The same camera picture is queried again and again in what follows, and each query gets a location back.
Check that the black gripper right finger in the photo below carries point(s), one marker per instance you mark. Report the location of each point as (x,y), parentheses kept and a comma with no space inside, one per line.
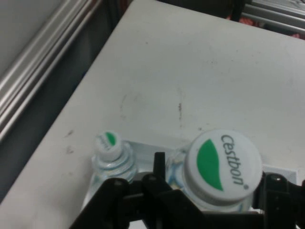
(281,205)

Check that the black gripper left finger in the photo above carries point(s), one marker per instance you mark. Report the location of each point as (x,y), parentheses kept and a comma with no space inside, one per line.
(152,205)

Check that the green label water bottle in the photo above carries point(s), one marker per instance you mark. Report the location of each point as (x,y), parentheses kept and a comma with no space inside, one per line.
(221,164)
(108,145)

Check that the white and blue cardboard box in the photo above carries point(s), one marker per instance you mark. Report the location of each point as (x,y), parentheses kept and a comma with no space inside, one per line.
(143,149)

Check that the red packaging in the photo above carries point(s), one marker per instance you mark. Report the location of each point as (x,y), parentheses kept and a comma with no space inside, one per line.
(246,21)

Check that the grey aluminium profile rack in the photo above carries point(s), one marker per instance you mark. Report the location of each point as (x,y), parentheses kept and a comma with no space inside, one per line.
(274,14)

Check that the horizontal aluminium frame rail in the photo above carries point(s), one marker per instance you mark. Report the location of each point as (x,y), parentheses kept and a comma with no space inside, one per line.
(40,59)

